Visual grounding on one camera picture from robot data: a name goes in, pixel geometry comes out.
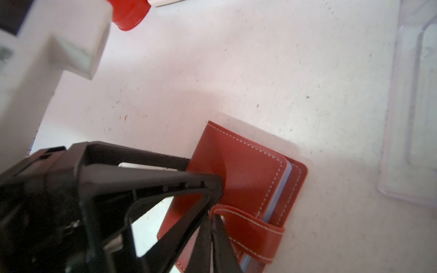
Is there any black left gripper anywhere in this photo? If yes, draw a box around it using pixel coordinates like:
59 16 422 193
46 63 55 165
1 146 89 273

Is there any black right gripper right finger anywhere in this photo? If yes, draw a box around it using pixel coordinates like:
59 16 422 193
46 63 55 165
212 215 242 273

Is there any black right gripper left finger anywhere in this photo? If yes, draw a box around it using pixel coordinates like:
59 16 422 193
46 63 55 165
185 214 212 273

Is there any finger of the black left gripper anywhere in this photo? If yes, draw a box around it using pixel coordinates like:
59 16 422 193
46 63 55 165
78 164 223 273
69 142 190 171

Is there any red leather card holder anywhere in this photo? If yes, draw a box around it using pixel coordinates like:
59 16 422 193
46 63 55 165
156 121 308 273

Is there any clear plastic card tray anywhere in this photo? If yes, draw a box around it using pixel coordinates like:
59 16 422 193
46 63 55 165
379 1 437 208

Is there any red metal pen bucket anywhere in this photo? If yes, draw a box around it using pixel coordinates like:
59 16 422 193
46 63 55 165
108 0 151 31

